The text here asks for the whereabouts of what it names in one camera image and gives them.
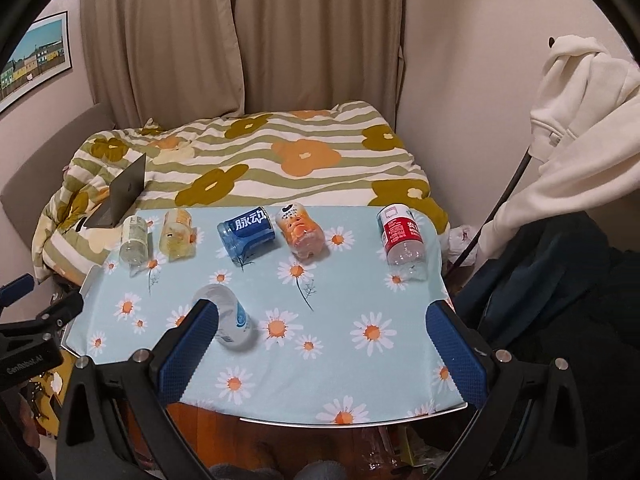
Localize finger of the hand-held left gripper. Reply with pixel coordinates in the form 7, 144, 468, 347
0, 291, 85, 342
0, 274, 36, 311

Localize red label clear cup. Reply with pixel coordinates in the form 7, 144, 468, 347
376, 203, 430, 282

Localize light blue daisy tablecloth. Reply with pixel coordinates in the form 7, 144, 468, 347
60, 205, 468, 426

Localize grey laptop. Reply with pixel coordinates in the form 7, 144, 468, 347
82, 152, 148, 229

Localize black rack pole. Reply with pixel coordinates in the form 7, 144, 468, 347
445, 152, 534, 281

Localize striped floral blanket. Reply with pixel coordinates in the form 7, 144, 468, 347
31, 101, 450, 286

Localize yellow plastic cup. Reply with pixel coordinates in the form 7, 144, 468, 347
159, 208, 197, 262

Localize orange plastic cup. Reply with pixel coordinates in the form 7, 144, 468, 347
276, 201, 327, 262

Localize white hoodie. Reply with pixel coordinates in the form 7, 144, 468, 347
477, 35, 640, 257

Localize clear plastic bottle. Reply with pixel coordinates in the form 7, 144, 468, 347
359, 427, 403, 477

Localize crumpled white pink cloth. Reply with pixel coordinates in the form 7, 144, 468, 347
446, 225, 482, 262

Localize framed wall poster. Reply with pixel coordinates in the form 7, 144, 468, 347
0, 11, 75, 114

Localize dark hanging clothes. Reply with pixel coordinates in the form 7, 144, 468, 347
452, 212, 640, 446

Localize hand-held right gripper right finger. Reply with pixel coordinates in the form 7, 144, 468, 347
425, 300, 588, 480

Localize blue label plastic cup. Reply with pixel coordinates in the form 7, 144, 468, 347
216, 206, 277, 267

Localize beige curtain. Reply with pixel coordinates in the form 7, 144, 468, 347
80, 0, 407, 132

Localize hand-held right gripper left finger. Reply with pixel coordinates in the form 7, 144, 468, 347
56, 299, 223, 480

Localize clear cup with blue label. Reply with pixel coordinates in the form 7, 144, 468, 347
192, 283, 257, 350

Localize pale green label bottle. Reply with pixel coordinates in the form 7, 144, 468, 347
120, 215, 152, 267

